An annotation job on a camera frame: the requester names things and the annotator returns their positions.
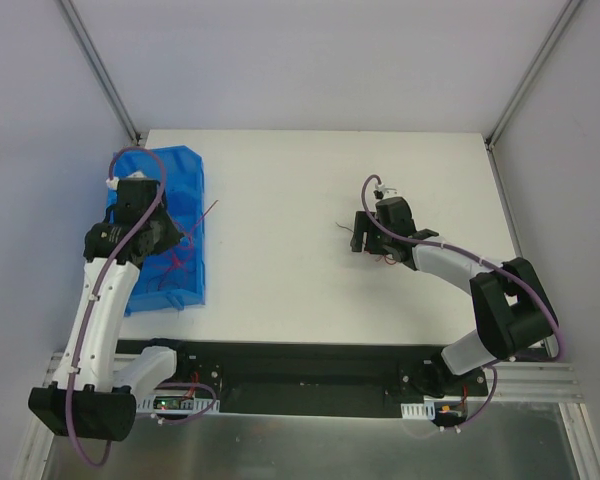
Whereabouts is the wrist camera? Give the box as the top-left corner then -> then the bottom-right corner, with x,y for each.
374,183 -> 399,201
105,170 -> 148,191

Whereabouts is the right aluminium corner post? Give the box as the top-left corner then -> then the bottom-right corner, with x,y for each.
485,0 -> 586,151

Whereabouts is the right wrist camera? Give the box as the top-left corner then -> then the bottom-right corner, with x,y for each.
374,183 -> 399,201

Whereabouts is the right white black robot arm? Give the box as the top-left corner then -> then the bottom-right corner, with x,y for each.
350,197 -> 558,395

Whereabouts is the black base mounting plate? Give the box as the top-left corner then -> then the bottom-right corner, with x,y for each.
116,338 -> 488,419

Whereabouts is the white cable duct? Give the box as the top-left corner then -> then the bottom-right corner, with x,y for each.
136,395 -> 220,416
400,401 -> 436,421

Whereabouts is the aluminium corner post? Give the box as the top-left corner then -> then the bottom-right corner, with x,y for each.
55,0 -> 142,146
485,0 -> 586,151

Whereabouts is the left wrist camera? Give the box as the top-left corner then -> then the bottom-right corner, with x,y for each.
105,170 -> 148,191

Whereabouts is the left aluminium corner post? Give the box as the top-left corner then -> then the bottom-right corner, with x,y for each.
55,0 -> 142,146

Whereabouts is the left white cable duct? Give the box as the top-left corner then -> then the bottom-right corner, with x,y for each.
136,395 -> 220,416

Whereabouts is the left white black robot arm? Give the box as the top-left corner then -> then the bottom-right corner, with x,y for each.
28,177 -> 192,442

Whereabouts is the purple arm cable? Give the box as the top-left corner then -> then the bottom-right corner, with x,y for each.
64,146 -> 216,467
361,173 -> 567,435

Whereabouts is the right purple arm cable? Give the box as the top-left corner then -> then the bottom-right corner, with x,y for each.
361,173 -> 567,435

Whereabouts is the right white cable duct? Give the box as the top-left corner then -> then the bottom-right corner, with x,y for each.
400,401 -> 436,421

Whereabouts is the red black wire bundle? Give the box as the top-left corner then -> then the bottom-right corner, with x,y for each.
144,199 -> 221,296

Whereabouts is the blue plastic compartment bin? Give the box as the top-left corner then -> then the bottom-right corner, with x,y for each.
125,146 -> 205,316

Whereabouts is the aluminium front rail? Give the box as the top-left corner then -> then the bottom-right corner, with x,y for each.
44,351 -> 586,401

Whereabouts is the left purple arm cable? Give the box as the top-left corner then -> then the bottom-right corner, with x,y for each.
64,146 -> 216,467

